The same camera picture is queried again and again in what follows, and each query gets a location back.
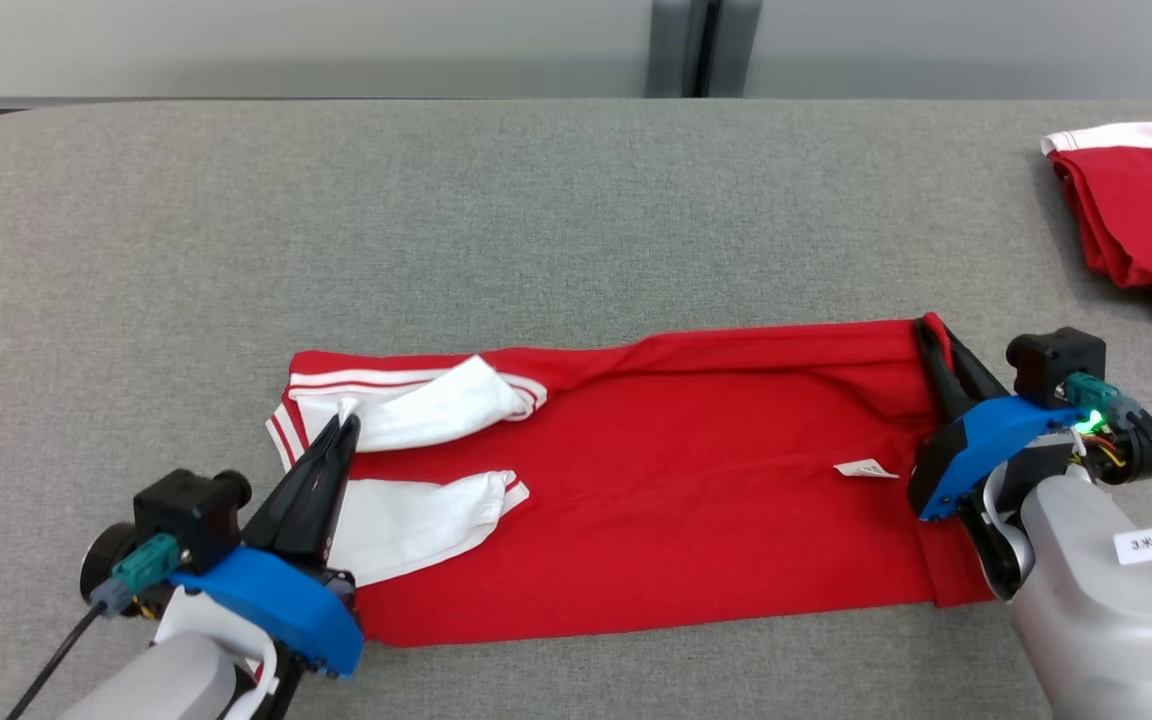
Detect grey partition post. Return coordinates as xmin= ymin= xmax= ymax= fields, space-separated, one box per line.
xmin=645 ymin=0 xmax=765 ymax=100

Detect red and white sports jersey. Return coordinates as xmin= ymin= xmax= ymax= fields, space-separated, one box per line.
xmin=265 ymin=317 xmax=999 ymax=650

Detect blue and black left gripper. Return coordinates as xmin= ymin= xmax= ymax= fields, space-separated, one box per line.
xmin=169 ymin=412 xmax=367 ymax=680

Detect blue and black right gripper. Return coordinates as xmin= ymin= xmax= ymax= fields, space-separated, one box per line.
xmin=907 ymin=312 xmax=1089 ymax=524

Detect red shorts with white trim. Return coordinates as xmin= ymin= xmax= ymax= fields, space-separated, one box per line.
xmin=1040 ymin=114 xmax=1152 ymax=324

